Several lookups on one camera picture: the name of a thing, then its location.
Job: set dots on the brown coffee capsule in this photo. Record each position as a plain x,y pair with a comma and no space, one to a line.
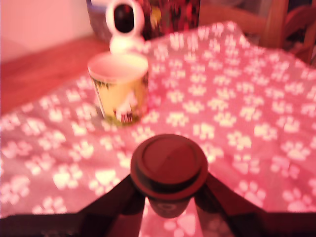
169,168

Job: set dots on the paw-print cloth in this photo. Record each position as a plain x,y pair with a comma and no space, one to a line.
234,111

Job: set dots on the yellow cartoon mug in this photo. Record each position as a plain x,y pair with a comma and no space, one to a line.
121,93

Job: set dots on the large clear water bottle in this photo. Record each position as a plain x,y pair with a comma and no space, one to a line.
97,22

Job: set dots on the wooden chair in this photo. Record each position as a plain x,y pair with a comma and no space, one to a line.
276,24

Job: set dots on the floral tissue box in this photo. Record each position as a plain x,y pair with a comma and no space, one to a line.
172,17

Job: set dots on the small white round camera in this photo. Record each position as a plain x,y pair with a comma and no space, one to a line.
123,44

